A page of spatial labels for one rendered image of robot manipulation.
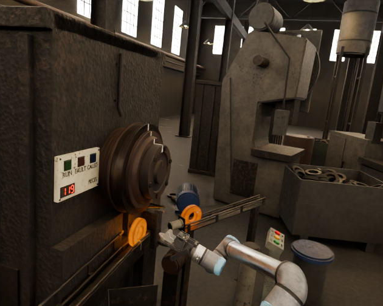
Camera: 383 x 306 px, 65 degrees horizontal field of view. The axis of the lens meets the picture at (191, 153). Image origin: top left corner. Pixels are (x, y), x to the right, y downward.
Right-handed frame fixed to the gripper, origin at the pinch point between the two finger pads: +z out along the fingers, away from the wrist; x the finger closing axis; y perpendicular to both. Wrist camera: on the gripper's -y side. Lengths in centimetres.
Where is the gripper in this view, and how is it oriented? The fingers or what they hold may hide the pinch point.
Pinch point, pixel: (160, 235)
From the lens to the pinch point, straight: 171.1
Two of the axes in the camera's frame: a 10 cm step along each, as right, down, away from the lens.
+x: -3.1, 1.6, -9.4
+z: -8.7, -4.4, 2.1
